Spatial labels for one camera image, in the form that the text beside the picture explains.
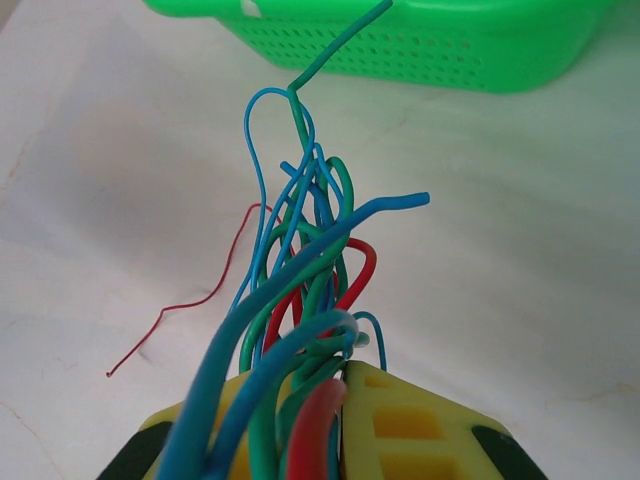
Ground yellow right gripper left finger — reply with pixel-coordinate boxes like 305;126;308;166
102;367;347;480

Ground brown strings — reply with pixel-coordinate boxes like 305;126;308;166
262;238;379;480

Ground thin blue cable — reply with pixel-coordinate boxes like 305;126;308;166
352;311;389;374
227;87;321;351

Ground green cable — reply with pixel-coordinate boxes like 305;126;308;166
238;0;396;480
259;156;357;396

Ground thin red cable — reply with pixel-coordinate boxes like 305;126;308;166
106;203;275;379

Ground light blue cable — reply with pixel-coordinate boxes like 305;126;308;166
207;309;361;480

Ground green plastic basket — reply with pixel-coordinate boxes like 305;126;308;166
142;0;615;96

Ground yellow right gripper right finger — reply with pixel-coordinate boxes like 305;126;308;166
343;359;550;480

